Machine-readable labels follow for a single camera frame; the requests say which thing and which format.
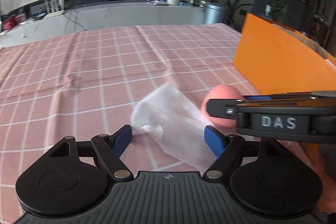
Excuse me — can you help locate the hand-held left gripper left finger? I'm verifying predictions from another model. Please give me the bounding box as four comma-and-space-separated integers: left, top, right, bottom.
47, 125, 133, 180

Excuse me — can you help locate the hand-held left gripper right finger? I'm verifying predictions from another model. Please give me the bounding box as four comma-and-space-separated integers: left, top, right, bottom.
203, 126, 275, 179

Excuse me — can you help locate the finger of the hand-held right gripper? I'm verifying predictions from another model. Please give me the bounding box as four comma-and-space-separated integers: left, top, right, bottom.
244, 91, 313, 102
206, 98, 237, 120

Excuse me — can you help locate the pink soft ball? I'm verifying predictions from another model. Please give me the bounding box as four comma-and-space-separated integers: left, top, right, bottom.
201, 84, 245, 129

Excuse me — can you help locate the orange cardboard box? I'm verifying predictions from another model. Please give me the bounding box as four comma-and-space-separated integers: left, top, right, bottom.
233, 12, 336, 99

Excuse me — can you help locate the white mesh cloth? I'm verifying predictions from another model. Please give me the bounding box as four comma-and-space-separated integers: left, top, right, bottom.
130, 82, 219, 172

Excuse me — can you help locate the pink checked tablecloth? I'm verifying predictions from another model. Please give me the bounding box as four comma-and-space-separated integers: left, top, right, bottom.
0, 22, 336, 215

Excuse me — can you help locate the grey metal bin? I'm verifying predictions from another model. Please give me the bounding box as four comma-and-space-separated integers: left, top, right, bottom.
203, 2, 230, 25

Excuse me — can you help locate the potted snake plant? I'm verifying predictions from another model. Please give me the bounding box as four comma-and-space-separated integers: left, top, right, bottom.
212, 0, 257, 25

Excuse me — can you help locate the white marble television cabinet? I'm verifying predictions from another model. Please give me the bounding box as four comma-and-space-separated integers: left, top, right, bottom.
0, 0, 208, 48

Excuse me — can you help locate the white router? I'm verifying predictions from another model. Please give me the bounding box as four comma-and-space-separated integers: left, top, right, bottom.
43, 0, 66, 19

